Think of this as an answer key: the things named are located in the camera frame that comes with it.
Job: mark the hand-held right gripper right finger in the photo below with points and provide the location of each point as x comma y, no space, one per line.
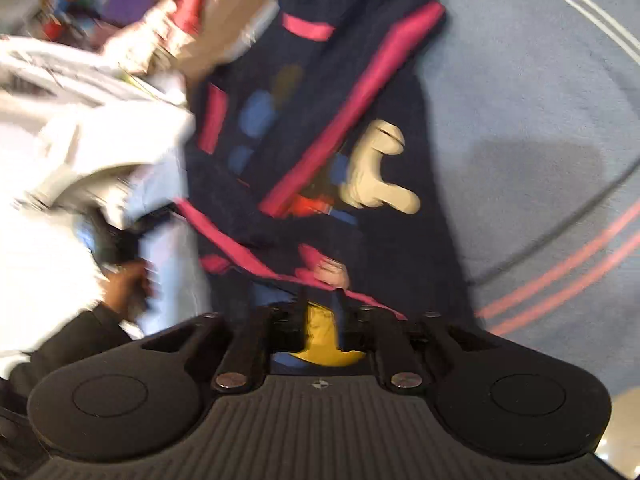
390,345

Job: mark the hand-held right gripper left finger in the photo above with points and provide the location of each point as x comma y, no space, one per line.
260,340

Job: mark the navy pants with pink stripes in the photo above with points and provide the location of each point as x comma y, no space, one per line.
350,110

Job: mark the person's left forearm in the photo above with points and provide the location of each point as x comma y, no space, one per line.
65,345

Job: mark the person's left hand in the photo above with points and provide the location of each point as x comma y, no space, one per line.
125,290

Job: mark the blue plaid bed sheet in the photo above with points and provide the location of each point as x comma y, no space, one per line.
525,110

